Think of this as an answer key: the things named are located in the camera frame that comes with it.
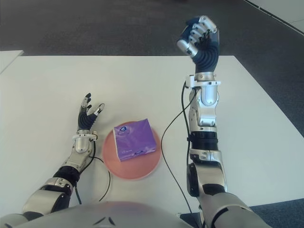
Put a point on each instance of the grey robot torso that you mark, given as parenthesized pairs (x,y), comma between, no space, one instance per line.
(123,215)

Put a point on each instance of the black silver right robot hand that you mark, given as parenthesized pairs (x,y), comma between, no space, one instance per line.
(206,57)

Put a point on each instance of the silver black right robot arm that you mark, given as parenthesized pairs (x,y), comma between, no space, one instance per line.
(206,114)

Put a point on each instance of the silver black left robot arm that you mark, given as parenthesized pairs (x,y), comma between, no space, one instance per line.
(71,164)

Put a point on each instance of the purple tissue paper pack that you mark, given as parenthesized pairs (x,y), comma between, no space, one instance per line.
(134,140)

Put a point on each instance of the round pink plate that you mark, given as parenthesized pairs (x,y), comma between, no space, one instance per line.
(140,168)

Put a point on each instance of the neighbouring white table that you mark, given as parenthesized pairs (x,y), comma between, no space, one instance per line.
(8,59)

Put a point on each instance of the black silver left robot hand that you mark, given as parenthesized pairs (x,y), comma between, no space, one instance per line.
(84,120)

